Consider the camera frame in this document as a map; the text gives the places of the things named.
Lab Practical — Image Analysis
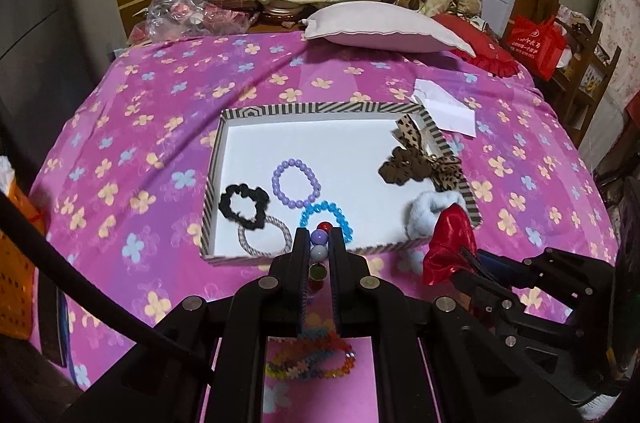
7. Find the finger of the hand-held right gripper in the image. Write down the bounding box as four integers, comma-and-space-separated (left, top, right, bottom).
452, 270, 576, 354
475, 248, 613, 304

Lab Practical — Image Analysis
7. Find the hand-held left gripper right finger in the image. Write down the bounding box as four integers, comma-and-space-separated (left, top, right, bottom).
329, 227, 581, 423

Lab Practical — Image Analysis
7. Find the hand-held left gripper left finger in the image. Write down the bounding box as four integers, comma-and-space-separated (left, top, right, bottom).
65, 227, 309, 423

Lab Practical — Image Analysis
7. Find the multicolour round bead bracelet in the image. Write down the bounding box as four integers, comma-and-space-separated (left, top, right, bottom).
307, 220, 331, 304

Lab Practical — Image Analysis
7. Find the red satin scrunchie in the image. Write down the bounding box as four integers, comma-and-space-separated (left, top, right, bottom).
422, 206, 478, 286

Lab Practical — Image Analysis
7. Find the striped cardboard box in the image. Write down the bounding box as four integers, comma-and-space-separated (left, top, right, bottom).
200, 102, 483, 265

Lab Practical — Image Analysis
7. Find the white fluffy scrunchie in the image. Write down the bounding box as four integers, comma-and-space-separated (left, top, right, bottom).
404, 190, 468, 239

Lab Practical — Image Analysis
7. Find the black scrunchie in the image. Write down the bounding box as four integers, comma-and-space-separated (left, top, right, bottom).
218, 184, 271, 225

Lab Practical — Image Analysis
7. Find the brown flower scrunchie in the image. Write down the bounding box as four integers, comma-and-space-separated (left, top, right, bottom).
377, 146, 436, 188

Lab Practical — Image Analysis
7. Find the leopard print hair bow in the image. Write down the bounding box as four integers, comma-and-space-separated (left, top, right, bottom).
392, 113, 463, 194

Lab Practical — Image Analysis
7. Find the white paper sheet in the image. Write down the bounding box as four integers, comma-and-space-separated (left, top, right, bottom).
412, 78, 478, 138

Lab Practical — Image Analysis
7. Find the pink floral bedsheet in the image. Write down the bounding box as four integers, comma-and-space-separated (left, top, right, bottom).
27, 30, 623, 423

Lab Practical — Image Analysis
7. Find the red ruffled cushion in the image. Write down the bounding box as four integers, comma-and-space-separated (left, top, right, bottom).
432, 14, 523, 78

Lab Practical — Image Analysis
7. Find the wooden chair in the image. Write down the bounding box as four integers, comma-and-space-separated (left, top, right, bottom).
550, 20, 623, 149

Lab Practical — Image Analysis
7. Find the red shopping bag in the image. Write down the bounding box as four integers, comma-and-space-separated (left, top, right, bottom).
502, 14, 568, 80

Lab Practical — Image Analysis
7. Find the pale pink pillow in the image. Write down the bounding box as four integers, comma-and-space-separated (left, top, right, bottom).
302, 2, 478, 59

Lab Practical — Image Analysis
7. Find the clear plastic bag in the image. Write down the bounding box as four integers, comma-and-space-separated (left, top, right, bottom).
145, 0, 261, 41

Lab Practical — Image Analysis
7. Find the orange plastic basket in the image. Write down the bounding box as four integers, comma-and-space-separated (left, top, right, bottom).
0, 180, 48, 339

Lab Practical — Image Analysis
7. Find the grey hair tie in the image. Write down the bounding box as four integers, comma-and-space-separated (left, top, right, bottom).
237, 215, 293, 255

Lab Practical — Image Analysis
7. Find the blue bead bracelet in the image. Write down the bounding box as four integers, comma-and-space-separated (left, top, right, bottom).
299, 200, 355, 246

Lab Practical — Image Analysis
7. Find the purple bead bracelet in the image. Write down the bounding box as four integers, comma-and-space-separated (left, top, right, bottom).
271, 158, 321, 210

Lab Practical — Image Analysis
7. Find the colourful flower bead bracelet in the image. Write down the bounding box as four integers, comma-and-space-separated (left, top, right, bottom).
265, 328, 356, 381

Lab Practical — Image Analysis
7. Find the black cable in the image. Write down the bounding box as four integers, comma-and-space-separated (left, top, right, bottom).
0, 190, 213, 371

